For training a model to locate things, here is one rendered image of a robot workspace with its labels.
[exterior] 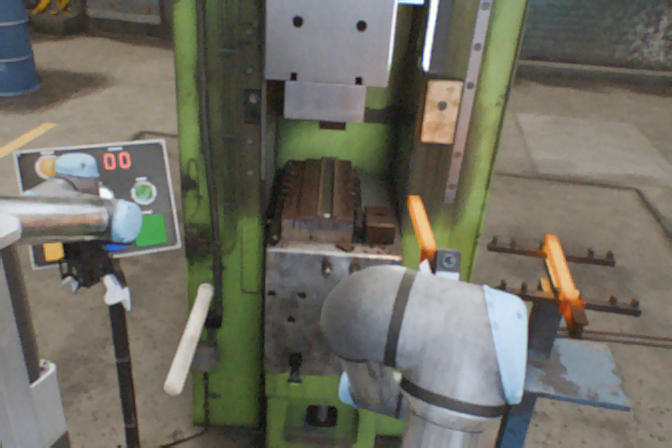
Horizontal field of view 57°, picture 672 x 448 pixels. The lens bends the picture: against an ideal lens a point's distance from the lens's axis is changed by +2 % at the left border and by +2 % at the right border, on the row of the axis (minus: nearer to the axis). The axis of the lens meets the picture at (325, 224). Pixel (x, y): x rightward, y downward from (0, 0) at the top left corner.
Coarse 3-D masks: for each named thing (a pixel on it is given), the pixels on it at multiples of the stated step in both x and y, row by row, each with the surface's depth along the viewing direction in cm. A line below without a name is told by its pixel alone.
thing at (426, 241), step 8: (408, 200) 153; (416, 200) 152; (416, 208) 147; (416, 216) 142; (424, 216) 143; (416, 224) 139; (424, 224) 138; (416, 232) 138; (424, 232) 134; (424, 240) 131; (432, 240) 131; (424, 248) 127; (432, 248) 127; (424, 256) 125; (432, 256) 123; (432, 264) 120
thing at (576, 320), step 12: (552, 240) 158; (552, 252) 152; (552, 264) 149; (564, 264) 147; (564, 276) 143; (564, 288) 138; (564, 300) 133; (576, 300) 133; (564, 312) 134; (576, 312) 129; (576, 324) 126; (588, 324) 125; (576, 336) 127
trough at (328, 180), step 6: (330, 162) 202; (324, 168) 196; (330, 168) 198; (324, 174) 193; (330, 174) 193; (324, 180) 189; (330, 180) 189; (324, 186) 185; (330, 186) 186; (324, 192) 182; (330, 192) 182; (324, 198) 178; (330, 198) 178; (324, 204) 175; (330, 204) 175; (324, 210) 171; (330, 210) 172; (330, 216) 169
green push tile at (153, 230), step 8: (144, 216) 151; (152, 216) 151; (160, 216) 152; (144, 224) 150; (152, 224) 151; (160, 224) 152; (144, 232) 150; (152, 232) 151; (160, 232) 152; (136, 240) 150; (144, 240) 150; (152, 240) 151; (160, 240) 152
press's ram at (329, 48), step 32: (288, 0) 139; (320, 0) 139; (352, 0) 139; (384, 0) 139; (416, 0) 157; (288, 32) 143; (320, 32) 143; (352, 32) 142; (384, 32) 142; (288, 64) 146; (320, 64) 146; (352, 64) 146; (384, 64) 146
